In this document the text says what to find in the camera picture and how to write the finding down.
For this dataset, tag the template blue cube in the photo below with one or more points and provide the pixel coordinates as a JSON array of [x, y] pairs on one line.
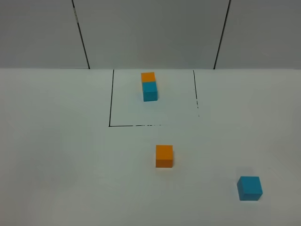
[[150, 91]]

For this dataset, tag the template orange cube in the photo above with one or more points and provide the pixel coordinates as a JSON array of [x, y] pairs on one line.
[[148, 77]]

